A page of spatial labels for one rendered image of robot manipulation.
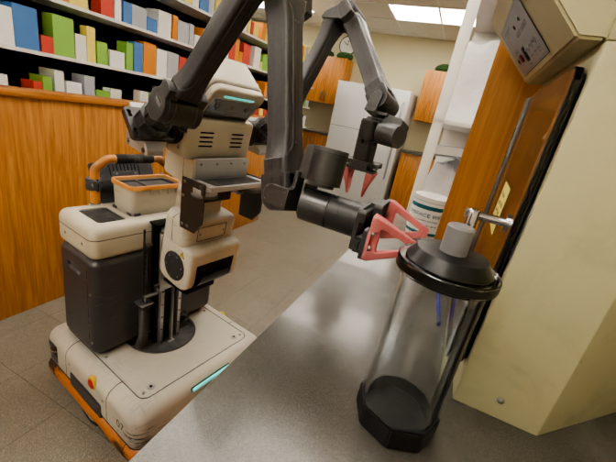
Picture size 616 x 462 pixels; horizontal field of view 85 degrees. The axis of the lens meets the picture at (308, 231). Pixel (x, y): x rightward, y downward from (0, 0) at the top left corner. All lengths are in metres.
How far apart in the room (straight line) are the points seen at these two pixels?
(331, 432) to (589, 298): 0.34
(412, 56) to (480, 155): 5.43
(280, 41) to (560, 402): 0.68
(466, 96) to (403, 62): 4.37
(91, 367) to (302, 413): 1.17
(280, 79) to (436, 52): 5.60
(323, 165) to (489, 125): 0.42
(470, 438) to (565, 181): 0.34
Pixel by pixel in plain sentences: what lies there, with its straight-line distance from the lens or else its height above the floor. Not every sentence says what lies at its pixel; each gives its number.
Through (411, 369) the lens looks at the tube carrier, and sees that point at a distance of 0.41.
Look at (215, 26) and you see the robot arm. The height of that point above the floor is 1.41.
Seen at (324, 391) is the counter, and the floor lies 0.94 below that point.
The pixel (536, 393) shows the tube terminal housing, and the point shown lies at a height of 1.00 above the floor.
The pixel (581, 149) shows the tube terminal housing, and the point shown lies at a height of 1.31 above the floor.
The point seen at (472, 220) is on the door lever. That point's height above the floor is 1.19.
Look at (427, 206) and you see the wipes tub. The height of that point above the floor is 1.06.
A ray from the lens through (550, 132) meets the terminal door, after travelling 0.48.
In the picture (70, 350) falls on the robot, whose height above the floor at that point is 0.26.
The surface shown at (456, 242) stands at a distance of 0.37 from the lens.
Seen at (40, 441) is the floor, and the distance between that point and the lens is 1.74.
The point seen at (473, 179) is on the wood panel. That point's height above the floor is 1.22.
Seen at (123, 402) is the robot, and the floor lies 0.27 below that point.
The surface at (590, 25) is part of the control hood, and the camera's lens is 0.48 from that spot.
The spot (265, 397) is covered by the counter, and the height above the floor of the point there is 0.94.
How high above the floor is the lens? 1.29
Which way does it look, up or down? 20 degrees down
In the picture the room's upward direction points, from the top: 11 degrees clockwise
